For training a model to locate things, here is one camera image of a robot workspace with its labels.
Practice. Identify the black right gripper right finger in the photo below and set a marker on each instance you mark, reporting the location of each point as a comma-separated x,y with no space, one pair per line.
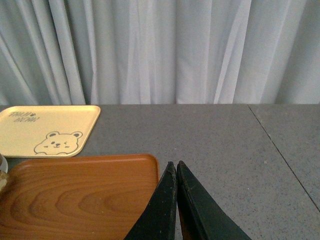
201,218

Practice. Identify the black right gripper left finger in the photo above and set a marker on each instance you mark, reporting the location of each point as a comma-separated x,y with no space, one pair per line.
158,220

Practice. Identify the white round plate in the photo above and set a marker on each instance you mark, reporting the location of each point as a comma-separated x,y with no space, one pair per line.
3,164

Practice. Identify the brown wood-grain tray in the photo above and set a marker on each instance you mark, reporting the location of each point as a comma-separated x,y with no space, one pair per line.
77,198

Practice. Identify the yellow bear tray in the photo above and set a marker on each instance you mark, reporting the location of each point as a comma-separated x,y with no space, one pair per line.
49,131

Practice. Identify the bottom bread slice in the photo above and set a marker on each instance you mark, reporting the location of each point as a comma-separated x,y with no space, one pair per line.
3,179

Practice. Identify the grey pleated curtain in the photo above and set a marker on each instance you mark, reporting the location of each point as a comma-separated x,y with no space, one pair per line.
88,52

